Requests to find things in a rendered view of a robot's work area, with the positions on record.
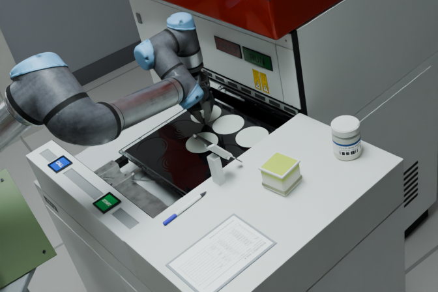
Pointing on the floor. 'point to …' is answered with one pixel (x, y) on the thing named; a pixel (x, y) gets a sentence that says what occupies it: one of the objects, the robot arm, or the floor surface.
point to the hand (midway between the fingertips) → (204, 122)
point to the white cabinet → (392, 220)
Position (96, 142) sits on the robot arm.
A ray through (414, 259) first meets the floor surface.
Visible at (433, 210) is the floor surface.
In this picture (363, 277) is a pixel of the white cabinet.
